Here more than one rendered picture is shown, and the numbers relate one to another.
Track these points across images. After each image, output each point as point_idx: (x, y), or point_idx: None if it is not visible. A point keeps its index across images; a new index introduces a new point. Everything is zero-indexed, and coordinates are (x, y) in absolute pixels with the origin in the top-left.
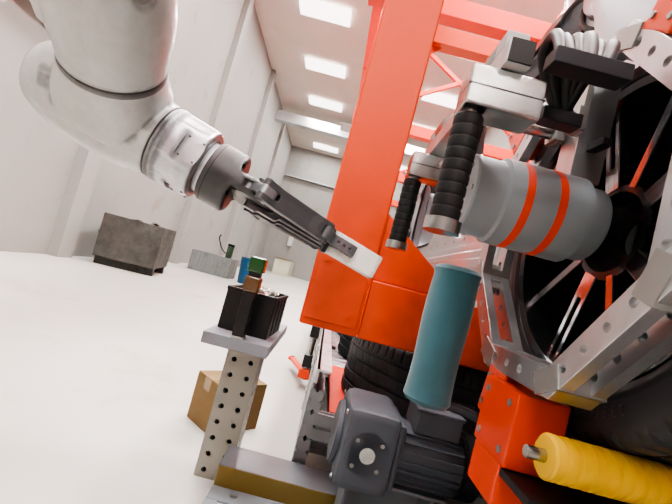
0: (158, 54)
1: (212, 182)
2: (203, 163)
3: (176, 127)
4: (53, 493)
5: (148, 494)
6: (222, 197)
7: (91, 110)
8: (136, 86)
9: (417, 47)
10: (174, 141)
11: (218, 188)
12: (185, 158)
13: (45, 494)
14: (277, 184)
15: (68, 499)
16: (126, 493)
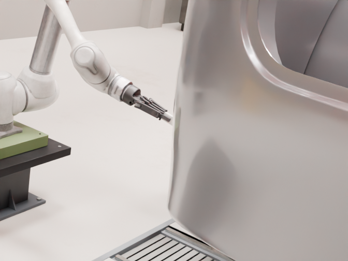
0: (103, 76)
1: (125, 100)
2: (122, 94)
3: (114, 85)
4: (119, 203)
5: (160, 212)
6: (129, 104)
7: (93, 85)
8: (101, 81)
9: None
10: (114, 89)
11: (127, 102)
12: (117, 94)
13: (116, 202)
14: (139, 102)
15: (125, 206)
16: (150, 209)
